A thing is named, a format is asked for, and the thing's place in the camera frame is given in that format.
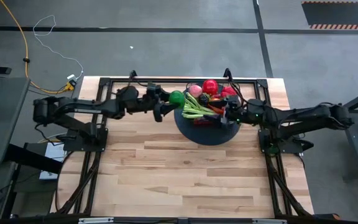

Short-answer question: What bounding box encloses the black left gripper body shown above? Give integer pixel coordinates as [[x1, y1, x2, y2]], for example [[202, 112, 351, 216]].
[[140, 83, 167, 111]]

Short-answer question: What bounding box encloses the round dark eggplant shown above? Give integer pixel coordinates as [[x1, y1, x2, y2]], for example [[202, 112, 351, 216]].
[[198, 93, 211, 106]]

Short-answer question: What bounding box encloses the green round fruit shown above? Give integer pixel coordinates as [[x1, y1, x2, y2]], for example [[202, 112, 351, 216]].
[[168, 90, 186, 109]]

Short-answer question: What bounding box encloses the pale pink peach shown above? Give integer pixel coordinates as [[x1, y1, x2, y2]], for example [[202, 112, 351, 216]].
[[187, 84, 203, 99]]

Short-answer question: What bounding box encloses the black table frame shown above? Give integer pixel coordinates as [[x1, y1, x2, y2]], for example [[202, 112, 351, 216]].
[[50, 76, 315, 224]]

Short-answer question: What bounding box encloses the gray side desk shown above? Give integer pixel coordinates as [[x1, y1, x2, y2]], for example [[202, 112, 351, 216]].
[[0, 77, 31, 167]]

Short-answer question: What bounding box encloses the black desk leg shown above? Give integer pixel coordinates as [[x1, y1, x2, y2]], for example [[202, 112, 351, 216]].
[[4, 144, 64, 175]]

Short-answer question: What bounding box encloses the red round fruit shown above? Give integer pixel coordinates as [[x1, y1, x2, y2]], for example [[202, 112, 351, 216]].
[[201, 78, 219, 96]]

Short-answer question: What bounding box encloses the green leek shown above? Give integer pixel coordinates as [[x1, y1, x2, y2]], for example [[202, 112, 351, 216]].
[[181, 91, 219, 120]]

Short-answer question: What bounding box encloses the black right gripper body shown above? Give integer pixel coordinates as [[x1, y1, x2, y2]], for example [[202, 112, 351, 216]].
[[225, 95, 251, 125]]

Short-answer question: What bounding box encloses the white power box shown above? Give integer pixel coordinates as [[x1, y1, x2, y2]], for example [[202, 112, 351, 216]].
[[39, 142, 67, 181]]

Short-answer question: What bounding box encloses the red bell pepper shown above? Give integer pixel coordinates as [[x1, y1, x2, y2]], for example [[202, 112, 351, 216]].
[[193, 117, 214, 127]]

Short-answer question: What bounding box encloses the black wire basket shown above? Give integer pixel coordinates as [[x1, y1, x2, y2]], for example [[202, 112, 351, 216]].
[[183, 81, 245, 129]]

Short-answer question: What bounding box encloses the silver metal bracket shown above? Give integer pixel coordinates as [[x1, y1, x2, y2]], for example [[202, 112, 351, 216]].
[[252, 218, 288, 224], [78, 217, 114, 224]]

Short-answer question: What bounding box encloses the white floor cable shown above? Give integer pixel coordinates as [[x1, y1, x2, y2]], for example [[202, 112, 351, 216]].
[[32, 14, 85, 81]]

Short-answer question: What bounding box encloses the round dark mat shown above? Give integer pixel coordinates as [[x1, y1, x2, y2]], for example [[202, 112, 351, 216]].
[[173, 82, 245, 147]]

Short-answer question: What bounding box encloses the yellow cable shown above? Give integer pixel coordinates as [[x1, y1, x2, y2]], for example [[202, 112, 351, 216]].
[[0, 0, 74, 95]]

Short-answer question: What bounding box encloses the black hazard striped mat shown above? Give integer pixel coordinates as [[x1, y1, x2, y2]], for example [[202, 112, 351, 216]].
[[301, 1, 358, 30]]

